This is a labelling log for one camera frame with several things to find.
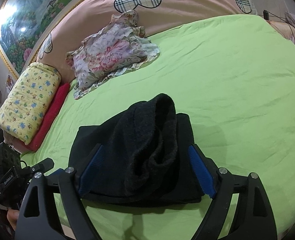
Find black wall charger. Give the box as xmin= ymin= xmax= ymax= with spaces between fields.
xmin=263 ymin=10 xmax=269 ymax=21

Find person's left hand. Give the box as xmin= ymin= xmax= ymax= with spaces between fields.
xmin=7 ymin=209 xmax=19 ymax=230

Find floral ruffled pillow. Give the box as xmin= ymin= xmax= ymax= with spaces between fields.
xmin=66 ymin=10 xmax=160 ymax=100

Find green bed sheet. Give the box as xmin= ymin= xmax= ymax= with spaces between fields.
xmin=22 ymin=15 xmax=295 ymax=233

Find black camera box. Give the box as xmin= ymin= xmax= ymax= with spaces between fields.
xmin=0 ymin=142 xmax=21 ymax=180

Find gold framed landscape painting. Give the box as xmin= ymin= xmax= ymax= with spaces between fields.
xmin=0 ymin=0 xmax=84 ymax=79

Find yellow cartoon print pillow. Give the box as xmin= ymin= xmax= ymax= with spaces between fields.
xmin=0 ymin=62 xmax=61 ymax=145

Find red fleece blanket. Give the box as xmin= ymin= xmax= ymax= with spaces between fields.
xmin=11 ymin=82 xmax=71 ymax=152

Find black fleece pants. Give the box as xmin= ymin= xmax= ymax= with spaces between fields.
xmin=69 ymin=94 xmax=203 ymax=207

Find striped pink cloth bundle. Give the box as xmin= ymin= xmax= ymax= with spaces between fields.
xmin=267 ymin=11 xmax=295 ymax=44

